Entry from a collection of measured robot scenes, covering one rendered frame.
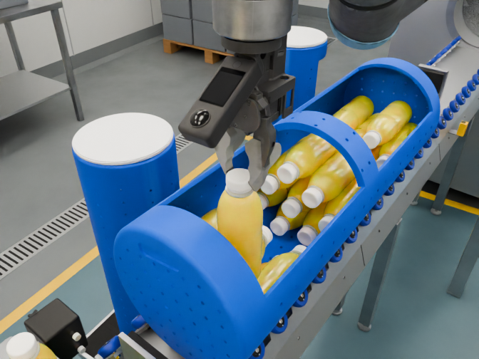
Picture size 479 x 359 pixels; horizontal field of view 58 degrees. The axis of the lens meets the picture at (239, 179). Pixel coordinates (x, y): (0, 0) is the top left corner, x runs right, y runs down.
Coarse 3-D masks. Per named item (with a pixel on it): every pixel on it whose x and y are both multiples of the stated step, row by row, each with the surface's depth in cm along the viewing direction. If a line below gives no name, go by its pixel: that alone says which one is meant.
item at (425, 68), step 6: (420, 66) 152; (426, 66) 152; (432, 66) 152; (426, 72) 150; (432, 72) 149; (438, 72) 149; (444, 72) 148; (432, 78) 150; (438, 78) 149; (444, 78) 149; (438, 84) 150; (444, 84) 151; (438, 90) 151; (438, 96) 153
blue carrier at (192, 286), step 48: (336, 96) 126; (384, 96) 123; (432, 96) 111; (288, 144) 112; (336, 144) 84; (192, 192) 84; (384, 192) 98; (144, 240) 64; (192, 240) 60; (288, 240) 99; (336, 240) 79; (144, 288) 72; (192, 288) 61; (240, 288) 60; (288, 288) 68; (192, 336) 69; (240, 336) 60
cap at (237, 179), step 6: (240, 168) 62; (228, 174) 61; (234, 174) 61; (240, 174) 61; (246, 174) 61; (228, 180) 60; (234, 180) 60; (240, 180) 60; (246, 180) 60; (228, 186) 60; (234, 186) 60; (240, 186) 59; (246, 186) 60; (234, 192) 60; (240, 192) 60; (246, 192) 60
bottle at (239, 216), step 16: (224, 192) 63; (256, 192) 63; (224, 208) 62; (240, 208) 61; (256, 208) 62; (224, 224) 62; (240, 224) 62; (256, 224) 63; (240, 240) 63; (256, 240) 65; (256, 256) 67; (256, 272) 69
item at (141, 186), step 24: (96, 168) 113; (120, 168) 112; (144, 168) 114; (168, 168) 122; (96, 192) 118; (120, 192) 116; (144, 192) 118; (168, 192) 125; (96, 216) 125; (120, 216) 121; (96, 240) 135; (120, 288) 141; (120, 312) 150
